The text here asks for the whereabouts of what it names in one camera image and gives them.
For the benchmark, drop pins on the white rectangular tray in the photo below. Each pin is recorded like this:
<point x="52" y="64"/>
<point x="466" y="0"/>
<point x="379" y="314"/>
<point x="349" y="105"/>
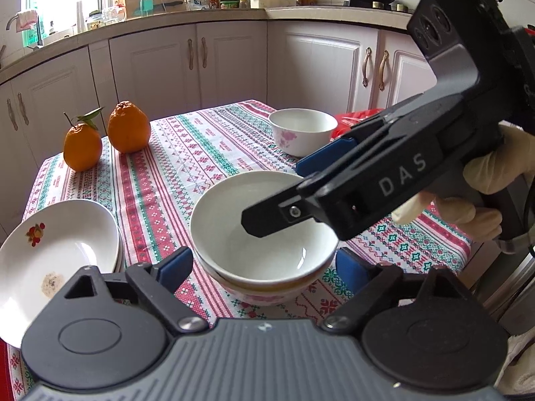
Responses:
<point x="271" y="2"/>

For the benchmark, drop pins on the person's white jacket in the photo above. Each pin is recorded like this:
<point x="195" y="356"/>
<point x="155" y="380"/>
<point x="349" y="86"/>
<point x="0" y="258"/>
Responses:
<point x="522" y="363"/>

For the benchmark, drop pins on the orange with green leaves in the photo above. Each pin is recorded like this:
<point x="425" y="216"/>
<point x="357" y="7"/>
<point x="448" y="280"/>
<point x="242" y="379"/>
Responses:
<point x="82" y="150"/>

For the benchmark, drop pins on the pink cloth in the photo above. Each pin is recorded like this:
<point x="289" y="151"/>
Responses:
<point x="27" y="19"/>

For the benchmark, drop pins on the red green patterned tablecloth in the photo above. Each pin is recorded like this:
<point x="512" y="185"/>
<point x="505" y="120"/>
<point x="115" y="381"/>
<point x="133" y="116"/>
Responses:
<point x="167" y="175"/>

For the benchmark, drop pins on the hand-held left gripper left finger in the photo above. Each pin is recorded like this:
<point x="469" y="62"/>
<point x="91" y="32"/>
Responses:
<point x="175" y="265"/>

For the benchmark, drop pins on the metal faucet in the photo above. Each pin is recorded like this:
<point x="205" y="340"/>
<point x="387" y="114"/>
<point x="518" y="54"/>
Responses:
<point x="39" y="29"/>

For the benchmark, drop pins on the kitchen countertop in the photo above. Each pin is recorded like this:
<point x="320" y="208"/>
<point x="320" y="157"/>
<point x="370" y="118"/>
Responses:
<point x="334" y="12"/>

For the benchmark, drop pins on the white bowl pink flower print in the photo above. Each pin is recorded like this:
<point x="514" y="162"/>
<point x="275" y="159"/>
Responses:
<point x="303" y="133"/>
<point x="267" y="296"/>
<point x="234" y="225"/>

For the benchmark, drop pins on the red plastic bag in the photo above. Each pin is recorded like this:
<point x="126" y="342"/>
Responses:
<point x="355" y="119"/>

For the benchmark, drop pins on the glass jar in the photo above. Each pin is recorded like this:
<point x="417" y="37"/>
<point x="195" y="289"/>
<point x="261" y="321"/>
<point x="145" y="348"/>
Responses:
<point x="95" y="21"/>

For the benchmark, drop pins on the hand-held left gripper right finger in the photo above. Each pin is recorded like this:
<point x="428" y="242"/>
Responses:
<point x="355" y="269"/>

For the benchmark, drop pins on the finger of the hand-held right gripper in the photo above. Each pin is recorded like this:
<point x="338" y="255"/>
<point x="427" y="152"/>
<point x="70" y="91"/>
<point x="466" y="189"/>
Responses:
<point x="326" y="154"/>
<point x="271" y="213"/>

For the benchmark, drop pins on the white kitchen cabinet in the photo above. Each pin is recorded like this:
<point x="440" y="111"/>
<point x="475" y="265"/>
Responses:
<point x="234" y="62"/>

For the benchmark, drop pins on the white plate with brown stain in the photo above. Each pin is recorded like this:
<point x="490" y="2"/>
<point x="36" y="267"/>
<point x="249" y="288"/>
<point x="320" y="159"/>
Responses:
<point x="62" y="250"/>

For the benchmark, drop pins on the bumpy orange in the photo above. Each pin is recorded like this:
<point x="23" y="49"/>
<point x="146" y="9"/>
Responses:
<point x="127" y="129"/>

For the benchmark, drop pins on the person's right hand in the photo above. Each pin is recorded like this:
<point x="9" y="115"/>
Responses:
<point x="518" y="154"/>

